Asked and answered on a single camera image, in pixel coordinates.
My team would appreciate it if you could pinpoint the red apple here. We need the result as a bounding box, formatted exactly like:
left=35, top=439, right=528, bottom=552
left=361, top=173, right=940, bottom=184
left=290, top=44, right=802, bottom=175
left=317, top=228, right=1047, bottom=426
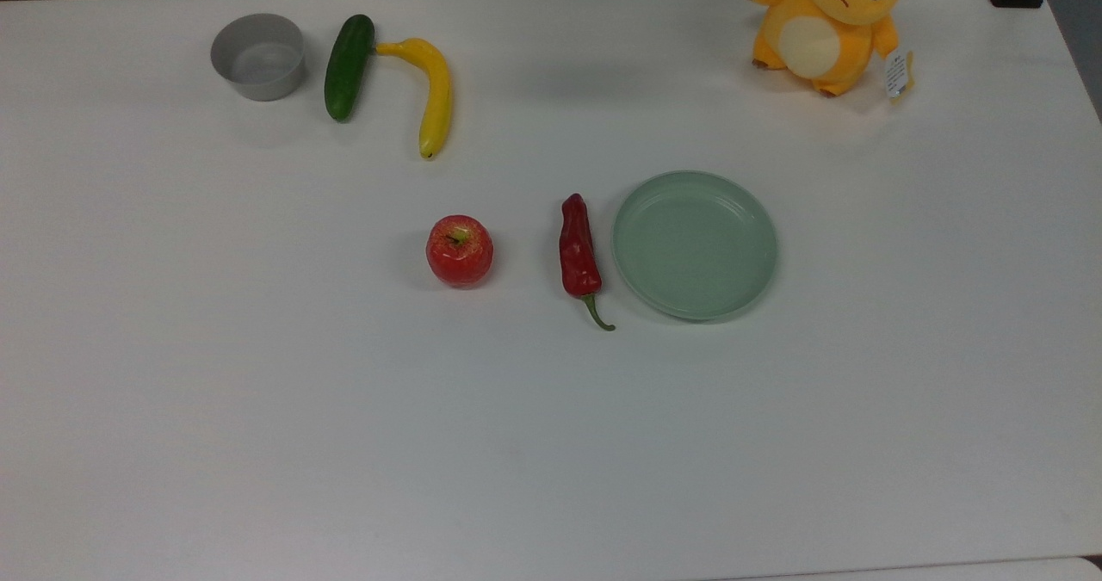
left=425, top=214, right=495, bottom=288

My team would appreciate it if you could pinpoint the red chili pepper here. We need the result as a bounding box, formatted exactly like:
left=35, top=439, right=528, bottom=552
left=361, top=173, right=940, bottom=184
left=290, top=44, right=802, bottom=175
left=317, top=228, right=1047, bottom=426
left=559, top=193, right=617, bottom=332

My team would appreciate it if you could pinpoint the pale green round plate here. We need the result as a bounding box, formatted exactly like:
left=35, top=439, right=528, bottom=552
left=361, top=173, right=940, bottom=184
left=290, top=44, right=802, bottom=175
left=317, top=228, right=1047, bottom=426
left=612, top=170, right=779, bottom=322

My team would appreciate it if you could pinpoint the yellow banana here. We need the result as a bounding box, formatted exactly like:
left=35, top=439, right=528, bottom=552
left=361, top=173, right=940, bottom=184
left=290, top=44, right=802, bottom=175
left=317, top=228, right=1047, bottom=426
left=375, top=38, right=454, bottom=161

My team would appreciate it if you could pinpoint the green cucumber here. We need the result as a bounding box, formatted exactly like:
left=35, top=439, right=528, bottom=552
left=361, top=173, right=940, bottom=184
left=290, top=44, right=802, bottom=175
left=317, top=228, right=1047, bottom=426
left=324, top=14, right=377, bottom=122

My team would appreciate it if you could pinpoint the grey round bowl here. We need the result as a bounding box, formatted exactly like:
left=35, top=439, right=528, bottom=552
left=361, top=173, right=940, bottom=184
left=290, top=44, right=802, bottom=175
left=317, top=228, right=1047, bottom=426
left=210, top=13, right=306, bottom=102

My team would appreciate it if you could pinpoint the orange plush toy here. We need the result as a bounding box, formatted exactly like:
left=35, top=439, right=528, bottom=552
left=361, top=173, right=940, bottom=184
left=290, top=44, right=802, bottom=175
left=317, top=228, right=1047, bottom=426
left=745, top=0, right=915, bottom=100

